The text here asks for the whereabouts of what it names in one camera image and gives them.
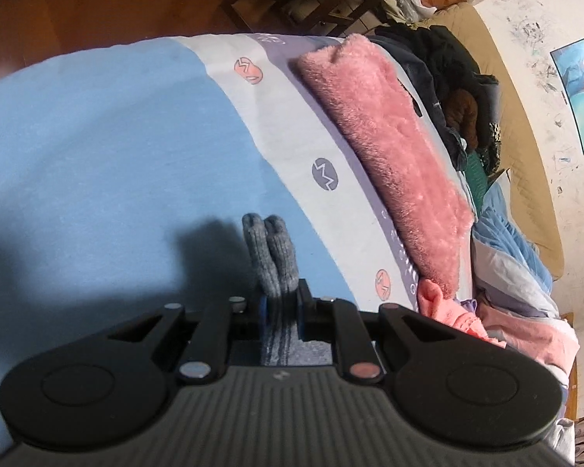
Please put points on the checkered cloth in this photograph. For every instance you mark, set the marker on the checkered cloth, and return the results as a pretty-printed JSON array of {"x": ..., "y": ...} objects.
[{"x": 494, "y": 146}]

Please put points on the green cloth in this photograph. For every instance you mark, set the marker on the green cloth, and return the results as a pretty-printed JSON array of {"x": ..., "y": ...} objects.
[{"x": 477, "y": 175}]

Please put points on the striped duvet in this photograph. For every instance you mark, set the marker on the striped duvet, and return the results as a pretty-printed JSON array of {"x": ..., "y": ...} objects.
[{"x": 520, "y": 277}]

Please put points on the coral fleece garment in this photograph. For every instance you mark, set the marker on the coral fleece garment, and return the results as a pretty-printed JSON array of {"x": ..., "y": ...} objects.
[{"x": 447, "y": 311}]

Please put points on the grey knitted socks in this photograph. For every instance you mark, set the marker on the grey knitted socks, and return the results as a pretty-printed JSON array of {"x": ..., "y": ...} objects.
[{"x": 272, "y": 253}]

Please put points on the striped bed sheet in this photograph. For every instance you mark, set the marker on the striped bed sheet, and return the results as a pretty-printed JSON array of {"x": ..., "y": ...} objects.
[{"x": 102, "y": 155}]

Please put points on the purple garment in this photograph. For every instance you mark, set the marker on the purple garment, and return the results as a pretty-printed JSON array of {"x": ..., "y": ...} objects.
[{"x": 468, "y": 306}]

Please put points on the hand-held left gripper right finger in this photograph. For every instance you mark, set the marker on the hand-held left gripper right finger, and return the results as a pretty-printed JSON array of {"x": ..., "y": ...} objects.
[{"x": 302, "y": 314}]

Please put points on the pink fluffy garment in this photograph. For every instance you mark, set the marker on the pink fluffy garment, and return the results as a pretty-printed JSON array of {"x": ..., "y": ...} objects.
[{"x": 394, "y": 155}]

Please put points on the beige headboard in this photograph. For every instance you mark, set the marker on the beige headboard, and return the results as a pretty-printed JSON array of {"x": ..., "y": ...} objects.
[{"x": 516, "y": 131}]

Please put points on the dark blue denim garment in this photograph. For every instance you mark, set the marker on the dark blue denim garment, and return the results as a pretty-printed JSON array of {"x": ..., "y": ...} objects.
[{"x": 435, "y": 107}]

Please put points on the black jacket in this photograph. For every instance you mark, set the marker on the black jacket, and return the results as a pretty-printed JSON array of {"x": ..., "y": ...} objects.
[{"x": 443, "y": 53}]

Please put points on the brown garment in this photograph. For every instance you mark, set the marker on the brown garment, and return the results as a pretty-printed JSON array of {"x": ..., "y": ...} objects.
[{"x": 462, "y": 112}]

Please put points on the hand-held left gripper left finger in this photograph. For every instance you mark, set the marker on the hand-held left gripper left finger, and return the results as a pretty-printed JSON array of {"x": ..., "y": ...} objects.
[{"x": 262, "y": 314}]

